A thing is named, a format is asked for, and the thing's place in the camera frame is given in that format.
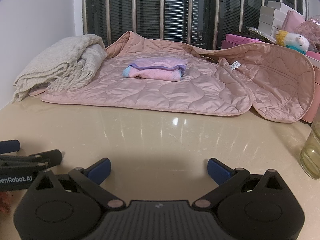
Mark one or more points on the pink purple blue garment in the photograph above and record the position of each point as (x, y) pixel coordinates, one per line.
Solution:
(157, 68)

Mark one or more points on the stack of white boxes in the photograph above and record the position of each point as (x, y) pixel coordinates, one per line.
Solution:
(272, 17)

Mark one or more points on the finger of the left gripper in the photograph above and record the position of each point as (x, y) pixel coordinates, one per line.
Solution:
(31, 163)
(9, 146)

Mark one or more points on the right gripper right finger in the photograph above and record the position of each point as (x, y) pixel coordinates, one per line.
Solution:
(228, 180)

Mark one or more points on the steel window railing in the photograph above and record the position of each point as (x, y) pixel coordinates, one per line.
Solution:
(202, 23)

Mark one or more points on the pink pouch bag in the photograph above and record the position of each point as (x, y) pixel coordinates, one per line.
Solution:
(292, 20)

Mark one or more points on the beige knitted fringed blanket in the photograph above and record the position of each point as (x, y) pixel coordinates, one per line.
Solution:
(70, 63)

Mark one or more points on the clear pink plastic bag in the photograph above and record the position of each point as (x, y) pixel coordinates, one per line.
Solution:
(310, 29)

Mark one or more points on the pink quilted jacket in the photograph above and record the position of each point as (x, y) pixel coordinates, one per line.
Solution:
(278, 82)

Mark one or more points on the yellow white plush toy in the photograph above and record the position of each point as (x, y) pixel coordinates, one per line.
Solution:
(293, 41)

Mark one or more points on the clear glass with liquid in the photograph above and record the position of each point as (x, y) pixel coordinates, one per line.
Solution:
(310, 153)

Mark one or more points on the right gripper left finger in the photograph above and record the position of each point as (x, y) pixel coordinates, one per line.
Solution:
(88, 181)

